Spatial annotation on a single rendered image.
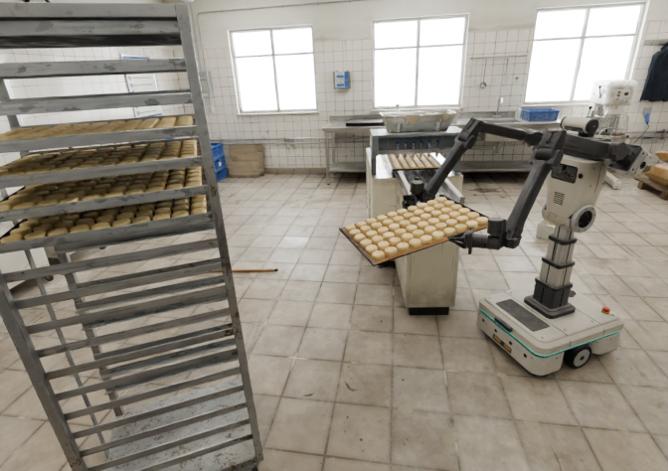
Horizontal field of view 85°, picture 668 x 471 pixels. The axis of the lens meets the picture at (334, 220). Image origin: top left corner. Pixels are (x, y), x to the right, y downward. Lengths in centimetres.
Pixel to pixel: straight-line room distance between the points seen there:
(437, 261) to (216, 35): 544
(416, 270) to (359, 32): 447
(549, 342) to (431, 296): 75
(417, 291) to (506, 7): 476
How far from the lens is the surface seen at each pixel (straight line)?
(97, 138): 121
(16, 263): 399
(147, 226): 125
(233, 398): 210
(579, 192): 223
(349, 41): 630
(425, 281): 261
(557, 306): 258
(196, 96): 114
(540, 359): 239
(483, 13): 639
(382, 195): 303
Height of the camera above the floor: 164
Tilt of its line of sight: 22 degrees down
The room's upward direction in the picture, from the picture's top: 3 degrees counter-clockwise
